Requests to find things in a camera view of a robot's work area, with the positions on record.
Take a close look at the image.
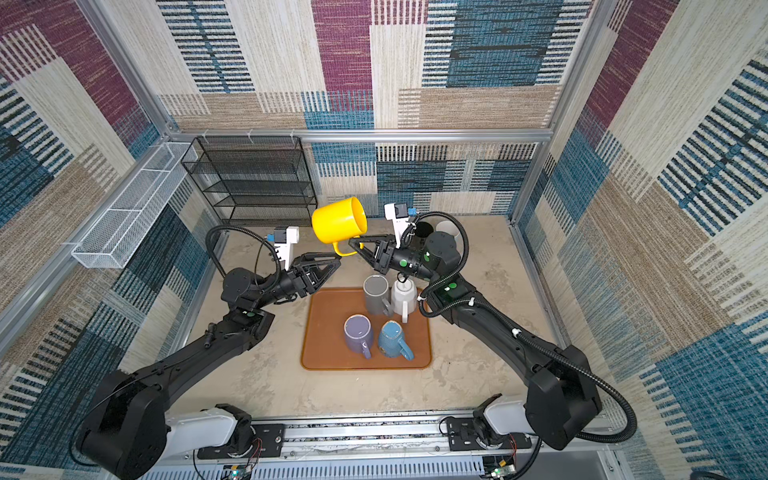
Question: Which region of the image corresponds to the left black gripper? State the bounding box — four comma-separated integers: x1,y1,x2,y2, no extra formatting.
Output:
254,256,338,314

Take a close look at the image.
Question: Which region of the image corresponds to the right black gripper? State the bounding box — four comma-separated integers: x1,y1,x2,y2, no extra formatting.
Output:
349,232,438,283

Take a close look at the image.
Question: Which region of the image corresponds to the yellow mug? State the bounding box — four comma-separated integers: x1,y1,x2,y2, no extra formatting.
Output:
311,197,368,257

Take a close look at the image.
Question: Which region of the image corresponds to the black mug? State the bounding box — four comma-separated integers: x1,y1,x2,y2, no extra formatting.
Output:
414,221,434,240

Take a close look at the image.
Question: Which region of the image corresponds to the light blue mug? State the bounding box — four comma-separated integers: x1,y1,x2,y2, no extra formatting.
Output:
435,220,463,249

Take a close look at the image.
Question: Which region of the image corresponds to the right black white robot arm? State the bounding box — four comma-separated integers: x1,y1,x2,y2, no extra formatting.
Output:
348,232,610,450

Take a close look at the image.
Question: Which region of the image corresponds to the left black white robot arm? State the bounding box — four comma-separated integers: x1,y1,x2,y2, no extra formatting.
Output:
70,252,341,479

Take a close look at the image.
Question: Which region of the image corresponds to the grey mug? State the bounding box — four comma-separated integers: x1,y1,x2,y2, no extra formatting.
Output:
363,274,393,317

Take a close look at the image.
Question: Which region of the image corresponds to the white mug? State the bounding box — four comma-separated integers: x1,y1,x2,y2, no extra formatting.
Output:
391,279,418,324

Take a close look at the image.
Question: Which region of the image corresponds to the lavender mug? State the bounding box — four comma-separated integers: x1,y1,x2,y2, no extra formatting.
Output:
343,314,374,360

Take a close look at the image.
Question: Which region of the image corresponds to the teal blue mug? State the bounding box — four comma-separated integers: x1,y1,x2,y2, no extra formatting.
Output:
378,320,415,361

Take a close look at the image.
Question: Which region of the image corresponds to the brown rectangular tray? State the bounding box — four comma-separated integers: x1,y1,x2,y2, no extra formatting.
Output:
300,287,433,371

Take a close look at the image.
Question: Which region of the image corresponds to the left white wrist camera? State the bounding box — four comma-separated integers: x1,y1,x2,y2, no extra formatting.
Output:
267,226,300,270

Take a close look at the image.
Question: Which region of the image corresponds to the black wire shelf rack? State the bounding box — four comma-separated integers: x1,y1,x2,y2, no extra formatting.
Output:
181,136,318,227

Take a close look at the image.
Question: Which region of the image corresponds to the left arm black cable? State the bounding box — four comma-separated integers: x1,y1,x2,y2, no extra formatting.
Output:
205,224,283,289

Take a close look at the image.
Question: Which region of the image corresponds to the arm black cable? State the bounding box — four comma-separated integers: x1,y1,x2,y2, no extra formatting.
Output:
407,211,638,445
205,224,283,289

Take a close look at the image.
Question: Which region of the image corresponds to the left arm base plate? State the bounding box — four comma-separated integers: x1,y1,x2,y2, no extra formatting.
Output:
196,424,285,461

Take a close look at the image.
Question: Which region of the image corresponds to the white mesh wall basket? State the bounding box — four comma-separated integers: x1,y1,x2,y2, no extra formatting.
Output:
72,142,189,269

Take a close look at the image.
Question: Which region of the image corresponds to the aluminium front rail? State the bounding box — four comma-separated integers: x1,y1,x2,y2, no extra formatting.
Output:
137,408,632,479

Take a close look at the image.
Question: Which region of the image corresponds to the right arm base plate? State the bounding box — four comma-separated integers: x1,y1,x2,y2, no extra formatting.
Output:
438,416,533,451

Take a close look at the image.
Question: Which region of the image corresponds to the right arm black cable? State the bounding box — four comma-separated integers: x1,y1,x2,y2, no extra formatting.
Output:
407,211,638,445

